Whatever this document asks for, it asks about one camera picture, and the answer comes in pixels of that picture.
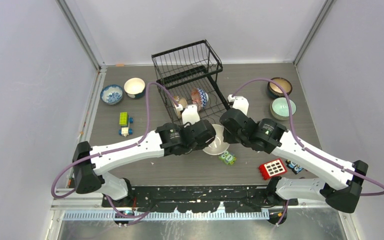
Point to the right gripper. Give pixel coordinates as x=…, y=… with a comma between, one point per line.
x=227, y=137

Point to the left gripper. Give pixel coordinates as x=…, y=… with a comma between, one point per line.
x=199, y=146

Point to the cream bowl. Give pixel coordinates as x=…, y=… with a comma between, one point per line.
x=179, y=101
x=218, y=146

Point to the mint green bowl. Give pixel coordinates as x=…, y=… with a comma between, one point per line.
x=279, y=109

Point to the brown rimmed bowl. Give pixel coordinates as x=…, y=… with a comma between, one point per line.
x=278, y=83

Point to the black wire dish rack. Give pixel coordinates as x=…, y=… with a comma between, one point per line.
x=193, y=66

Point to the dark teal bowl white foot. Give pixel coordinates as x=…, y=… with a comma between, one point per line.
x=135, y=88

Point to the blue white patterned bowl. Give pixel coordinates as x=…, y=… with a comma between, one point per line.
x=112, y=94

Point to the teal bowl tan interior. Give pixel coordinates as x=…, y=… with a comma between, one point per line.
x=271, y=94

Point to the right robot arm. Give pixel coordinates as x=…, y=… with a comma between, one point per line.
x=339, y=183

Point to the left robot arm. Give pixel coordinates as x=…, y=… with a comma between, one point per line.
x=93, y=174

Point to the green owl block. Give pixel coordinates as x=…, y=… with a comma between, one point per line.
x=227, y=157

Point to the red patterned bowl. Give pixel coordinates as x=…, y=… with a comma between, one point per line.
x=199, y=97

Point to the red grid block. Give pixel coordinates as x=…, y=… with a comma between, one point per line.
x=272, y=168

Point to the dark blue owl block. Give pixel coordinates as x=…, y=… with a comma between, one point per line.
x=296, y=168

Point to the yellow blue toy block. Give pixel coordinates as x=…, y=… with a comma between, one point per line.
x=125, y=120

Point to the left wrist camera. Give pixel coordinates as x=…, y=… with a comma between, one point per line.
x=189, y=114

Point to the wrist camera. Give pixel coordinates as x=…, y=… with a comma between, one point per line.
x=189, y=114
x=239, y=103

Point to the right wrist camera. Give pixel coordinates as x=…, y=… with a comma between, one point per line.
x=239, y=103

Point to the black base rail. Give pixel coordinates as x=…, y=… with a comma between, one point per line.
x=203, y=198

